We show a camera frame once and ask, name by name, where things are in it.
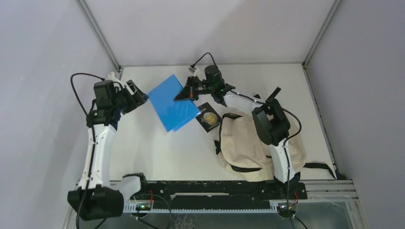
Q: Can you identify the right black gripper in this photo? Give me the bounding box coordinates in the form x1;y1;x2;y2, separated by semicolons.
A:
175;75;215;101

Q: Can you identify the blue notebook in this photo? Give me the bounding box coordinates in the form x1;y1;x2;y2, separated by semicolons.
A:
148;74;201;132

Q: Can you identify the black booklet with gold emblem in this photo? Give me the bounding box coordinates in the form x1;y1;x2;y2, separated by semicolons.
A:
196;102;222;133

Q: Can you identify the beige canvas student bag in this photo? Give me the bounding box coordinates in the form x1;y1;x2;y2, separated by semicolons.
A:
213;87;338;183

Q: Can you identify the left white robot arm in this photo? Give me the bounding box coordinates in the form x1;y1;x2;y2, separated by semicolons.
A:
67;80;149;221

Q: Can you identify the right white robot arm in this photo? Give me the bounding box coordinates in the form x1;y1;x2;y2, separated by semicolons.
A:
174;64;300;198

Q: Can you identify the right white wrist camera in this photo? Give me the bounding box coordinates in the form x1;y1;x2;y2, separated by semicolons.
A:
189;66;202;77

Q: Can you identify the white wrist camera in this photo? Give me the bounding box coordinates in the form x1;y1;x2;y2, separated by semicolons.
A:
189;66;202;77
106;72;124;87

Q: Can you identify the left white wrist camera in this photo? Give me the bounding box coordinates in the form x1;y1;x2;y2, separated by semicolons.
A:
106;72;124;87

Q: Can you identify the black mounting rail base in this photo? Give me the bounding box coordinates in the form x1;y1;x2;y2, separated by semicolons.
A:
129;180;308;213

